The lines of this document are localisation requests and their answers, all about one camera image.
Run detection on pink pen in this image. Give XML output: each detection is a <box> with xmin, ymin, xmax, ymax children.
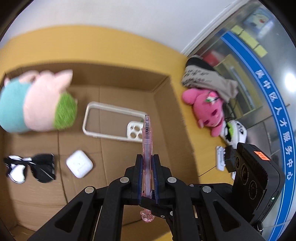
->
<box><xmin>138</xmin><ymin>114</ymin><xmax>155</xmax><ymax>224</ymax></box>

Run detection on white earbuds case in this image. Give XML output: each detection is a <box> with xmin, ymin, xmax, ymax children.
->
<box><xmin>66</xmin><ymin>150</ymin><xmax>93</xmax><ymax>179</ymax></box>

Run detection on black sunglasses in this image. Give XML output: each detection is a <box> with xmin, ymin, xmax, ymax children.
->
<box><xmin>3</xmin><ymin>154</ymin><xmax>56</xmax><ymax>184</ymax></box>

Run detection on white clear phone case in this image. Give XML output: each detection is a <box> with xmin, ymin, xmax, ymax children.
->
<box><xmin>82</xmin><ymin>101</ymin><xmax>146</xmax><ymax>143</ymax></box>

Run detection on brown cardboard box tray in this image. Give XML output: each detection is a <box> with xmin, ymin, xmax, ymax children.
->
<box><xmin>1</xmin><ymin>63</ymin><xmax>198</xmax><ymax>240</ymax></box>

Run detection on pig plush toy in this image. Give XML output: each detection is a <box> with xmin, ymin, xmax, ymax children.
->
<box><xmin>1</xmin><ymin>70</ymin><xmax>78</xmax><ymax>133</ymax></box>

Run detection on blue banner with characters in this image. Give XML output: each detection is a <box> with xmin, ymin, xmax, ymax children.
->
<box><xmin>221</xmin><ymin>31</ymin><xmax>295</xmax><ymax>240</ymax></box>

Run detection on white device at edge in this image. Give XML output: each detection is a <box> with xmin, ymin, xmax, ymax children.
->
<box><xmin>216</xmin><ymin>146</ymin><xmax>226</xmax><ymax>171</ymax></box>

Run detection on white panda plush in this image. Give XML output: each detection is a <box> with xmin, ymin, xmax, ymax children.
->
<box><xmin>220</xmin><ymin>120</ymin><xmax>247</xmax><ymax>149</ymax></box>

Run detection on pink plush toy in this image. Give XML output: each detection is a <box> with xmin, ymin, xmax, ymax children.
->
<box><xmin>182</xmin><ymin>88</ymin><xmax>224</xmax><ymax>137</ymax></box>

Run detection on yellow sticky notes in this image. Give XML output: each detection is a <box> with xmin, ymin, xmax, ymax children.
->
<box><xmin>231</xmin><ymin>25</ymin><xmax>268</xmax><ymax>58</ymax></box>

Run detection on cartoon poster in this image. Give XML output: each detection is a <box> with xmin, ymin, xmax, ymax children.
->
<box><xmin>243</xmin><ymin>7</ymin><xmax>274</xmax><ymax>36</ymax></box>

